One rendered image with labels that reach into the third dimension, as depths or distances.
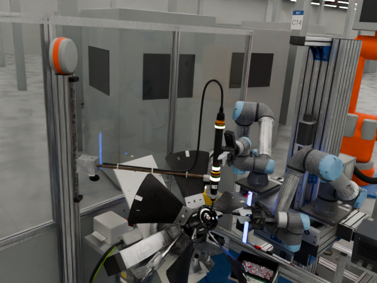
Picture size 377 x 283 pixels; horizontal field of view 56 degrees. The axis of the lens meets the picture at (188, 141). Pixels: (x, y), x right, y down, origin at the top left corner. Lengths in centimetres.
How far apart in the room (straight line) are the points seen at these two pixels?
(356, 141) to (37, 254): 442
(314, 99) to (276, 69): 396
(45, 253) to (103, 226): 33
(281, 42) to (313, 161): 463
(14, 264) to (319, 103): 193
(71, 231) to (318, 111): 159
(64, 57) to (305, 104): 148
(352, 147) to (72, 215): 431
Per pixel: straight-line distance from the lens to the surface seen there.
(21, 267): 210
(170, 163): 174
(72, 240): 199
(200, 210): 161
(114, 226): 204
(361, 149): 546
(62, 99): 170
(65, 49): 164
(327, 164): 175
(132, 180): 180
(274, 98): 637
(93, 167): 174
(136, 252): 157
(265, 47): 603
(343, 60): 228
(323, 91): 233
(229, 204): 184
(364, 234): 175
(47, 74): 180
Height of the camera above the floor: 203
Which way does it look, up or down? 18 degrees down
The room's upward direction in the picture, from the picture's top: 4 degrees clockwise
